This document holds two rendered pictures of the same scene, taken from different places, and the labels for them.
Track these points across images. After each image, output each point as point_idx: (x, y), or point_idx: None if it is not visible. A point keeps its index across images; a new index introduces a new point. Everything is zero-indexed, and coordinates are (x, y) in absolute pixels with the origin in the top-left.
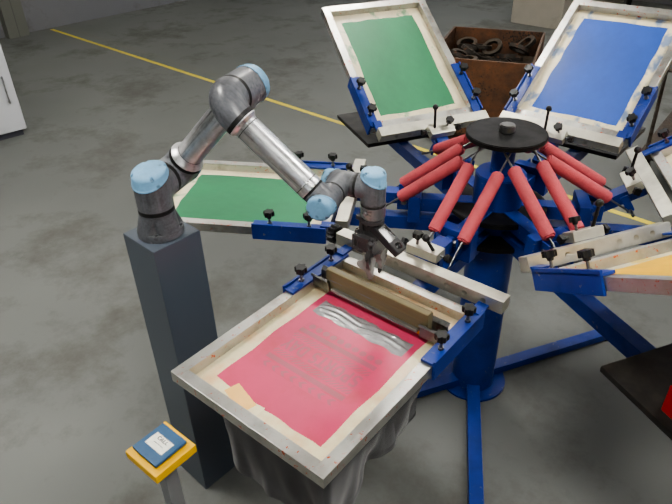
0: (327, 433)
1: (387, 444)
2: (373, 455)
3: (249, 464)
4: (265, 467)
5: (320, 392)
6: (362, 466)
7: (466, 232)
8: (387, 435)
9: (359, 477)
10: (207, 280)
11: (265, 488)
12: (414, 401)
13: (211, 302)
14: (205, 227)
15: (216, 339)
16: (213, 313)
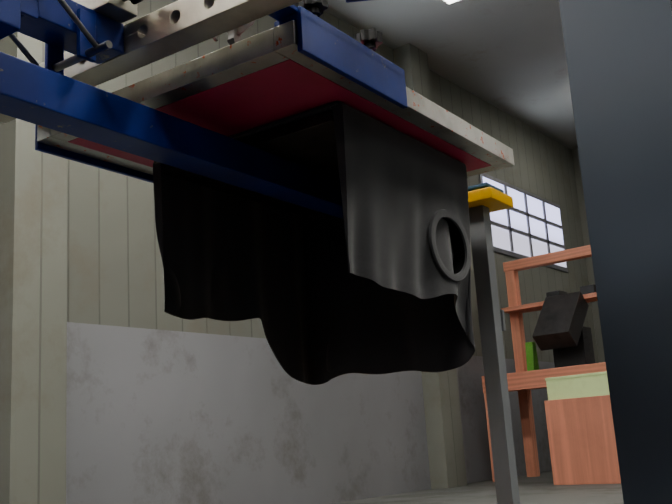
0: None
1: (224, 302)
2: (246, 311)
3: (439, 336)
4: (401, 309)
5: None
6: (263, 303)
7: None
8: (223, 283)
9: (268, 318)
10: (566, 59)
11: (410, 360)
12: (168, 273)
13: (573, 114)
14: None
15: (477, 128)
16: (577, 143)
